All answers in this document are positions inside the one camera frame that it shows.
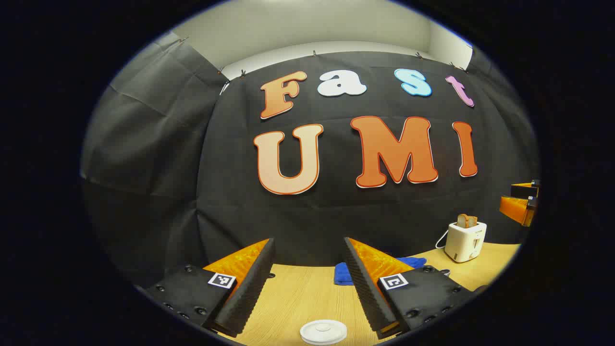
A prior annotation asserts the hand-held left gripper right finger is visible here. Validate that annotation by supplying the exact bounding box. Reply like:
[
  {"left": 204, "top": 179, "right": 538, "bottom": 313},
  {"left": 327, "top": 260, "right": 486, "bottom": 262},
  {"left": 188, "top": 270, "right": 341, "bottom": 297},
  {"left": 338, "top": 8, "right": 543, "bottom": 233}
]
[{"left": 343, "top": 237, "right": 478, "bottom": 340}]

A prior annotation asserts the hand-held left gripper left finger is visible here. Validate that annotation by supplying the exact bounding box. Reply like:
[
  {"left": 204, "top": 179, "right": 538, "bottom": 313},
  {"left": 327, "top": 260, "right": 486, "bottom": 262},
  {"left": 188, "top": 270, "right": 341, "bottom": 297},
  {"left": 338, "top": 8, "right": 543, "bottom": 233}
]
[{"left": 143, "top": 238, "right": 277, "bottom": 338}]

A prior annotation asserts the white teacup lid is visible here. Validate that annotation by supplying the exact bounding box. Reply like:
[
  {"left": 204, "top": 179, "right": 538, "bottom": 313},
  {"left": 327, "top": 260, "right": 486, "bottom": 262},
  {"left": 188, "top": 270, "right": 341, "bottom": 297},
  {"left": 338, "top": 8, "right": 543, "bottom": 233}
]
[{"left": 300, "top": 319, "right": 348, "bottom": 346}]

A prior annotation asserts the blue towel cloth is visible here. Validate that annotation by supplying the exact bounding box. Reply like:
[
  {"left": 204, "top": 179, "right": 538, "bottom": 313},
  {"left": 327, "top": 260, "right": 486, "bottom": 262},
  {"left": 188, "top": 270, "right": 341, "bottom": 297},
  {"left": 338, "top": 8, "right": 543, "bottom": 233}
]
[{"left": 334, "top": 256, "right": 427, "bottom": 286}]

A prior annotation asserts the white toaster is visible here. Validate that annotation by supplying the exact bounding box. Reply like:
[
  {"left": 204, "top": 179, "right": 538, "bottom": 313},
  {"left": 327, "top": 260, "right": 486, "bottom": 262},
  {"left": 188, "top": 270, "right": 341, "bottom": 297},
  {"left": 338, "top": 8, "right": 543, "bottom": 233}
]
[{"left": 444, "top": 221, "right": 487, "bottom": 263}]

